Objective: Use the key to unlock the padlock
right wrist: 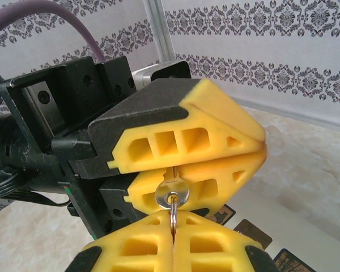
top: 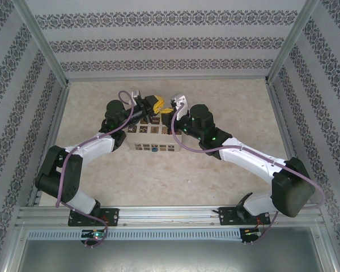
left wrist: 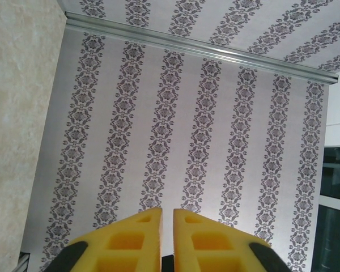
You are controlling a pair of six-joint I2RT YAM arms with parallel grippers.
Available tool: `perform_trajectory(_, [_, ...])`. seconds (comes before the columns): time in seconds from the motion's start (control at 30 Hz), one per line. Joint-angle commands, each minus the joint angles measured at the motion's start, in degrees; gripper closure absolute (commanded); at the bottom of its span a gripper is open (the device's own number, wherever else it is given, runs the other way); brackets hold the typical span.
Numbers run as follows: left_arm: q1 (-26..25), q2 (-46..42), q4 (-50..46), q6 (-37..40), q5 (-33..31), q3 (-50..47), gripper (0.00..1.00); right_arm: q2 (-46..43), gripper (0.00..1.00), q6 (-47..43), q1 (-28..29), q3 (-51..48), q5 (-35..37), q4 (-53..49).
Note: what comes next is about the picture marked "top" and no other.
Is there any white tin box with pictures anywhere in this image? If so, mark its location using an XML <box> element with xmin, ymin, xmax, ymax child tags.
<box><xmin>126</xmin><ymin>117</ymin><xmax>185</xmax><ymax>154</ymax></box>

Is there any left controller board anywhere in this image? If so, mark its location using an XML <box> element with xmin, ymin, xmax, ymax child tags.
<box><xmin>82</xmin><ymin>229</ymin><xmax>107</xmax><ymax>239</ymax></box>

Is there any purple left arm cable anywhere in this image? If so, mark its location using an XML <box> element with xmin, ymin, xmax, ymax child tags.
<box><xmin>56</xmin><ymin>90</ymin><xmax>137</xmax><ymax>248</ymax></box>

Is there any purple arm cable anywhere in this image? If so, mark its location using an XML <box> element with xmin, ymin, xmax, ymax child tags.
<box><xmin>56</xmin><ymin>90</ymin><xmax>137</xmax><ymax>248</ymax></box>
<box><xmin>171</xmin><ymin>102</ymin><xmax>325</xmax><ymax>244</ymax></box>

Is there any aluminium frame post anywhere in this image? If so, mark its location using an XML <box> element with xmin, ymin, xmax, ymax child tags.
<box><xmin>12</xmin><ymin>0</ymin><xmax>71</xmax><ymax>86</ymax></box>
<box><xmin>265</xmin><ymin>0</ymin><xmax>321</xmax><ymax>86</ymax></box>

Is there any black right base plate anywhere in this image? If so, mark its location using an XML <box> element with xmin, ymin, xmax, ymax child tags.
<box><xmin>218</xmin><ymin>206</ymin><xmax>273</xmax><ymax>227</ymax></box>

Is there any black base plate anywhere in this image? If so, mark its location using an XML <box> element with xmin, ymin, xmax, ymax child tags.
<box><xmin>67</xmin><ymin>207</ymin><xmax>120</xmax><ymax>227</ymax></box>
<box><xmin>218</xmin><ymin>206</ymin><xmax>273</xmax><ymax>227</ymax></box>

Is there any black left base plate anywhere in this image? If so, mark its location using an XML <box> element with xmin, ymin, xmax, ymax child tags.
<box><xmin>67</xmin><ymin>207</ymin><xmax>120</xmax><ymax>227</ymax></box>

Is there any aluminium mounting rail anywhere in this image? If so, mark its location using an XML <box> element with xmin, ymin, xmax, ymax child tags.
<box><xmin>16</xmin><ymin>206</ymin><xmax>324</xmax><ymax>228</ymax></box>

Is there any slotted grey cable duct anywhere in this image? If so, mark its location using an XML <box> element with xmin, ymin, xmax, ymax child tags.
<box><xmin>27</xmin><ymin>228</ymin><xmax>242</xmax><ymax>241</ymax></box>

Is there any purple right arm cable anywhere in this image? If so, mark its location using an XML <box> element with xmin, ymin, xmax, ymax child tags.
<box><xmin>171</xmin><ymin>102</ymin><xmax>325</xmax><ymax>244</ymax></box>

